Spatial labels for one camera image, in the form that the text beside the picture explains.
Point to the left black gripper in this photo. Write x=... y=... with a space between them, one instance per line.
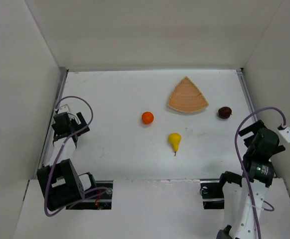
x=79 y=127

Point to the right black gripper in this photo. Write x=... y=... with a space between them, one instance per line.
x=250 y=129

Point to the fake orange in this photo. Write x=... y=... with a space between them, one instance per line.
x=147 y=118

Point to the fake yellow pear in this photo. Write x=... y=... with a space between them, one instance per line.
x=174 y=140

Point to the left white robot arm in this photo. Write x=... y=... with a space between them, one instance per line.
x=60 y=184

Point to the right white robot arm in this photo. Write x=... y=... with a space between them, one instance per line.
x=244 y=194

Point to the woven triangular fruit bowl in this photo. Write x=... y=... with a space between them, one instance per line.
x=187 y=98

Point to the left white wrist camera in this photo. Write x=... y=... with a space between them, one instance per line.
x=63 y=109

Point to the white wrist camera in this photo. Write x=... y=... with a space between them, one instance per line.
x=63 y=109
x=284 y=133

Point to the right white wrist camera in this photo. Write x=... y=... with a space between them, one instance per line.
x=284 y=133

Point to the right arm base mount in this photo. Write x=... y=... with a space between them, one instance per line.
x=212 y=194

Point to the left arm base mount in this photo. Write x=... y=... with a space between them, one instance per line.
x=97 y=200

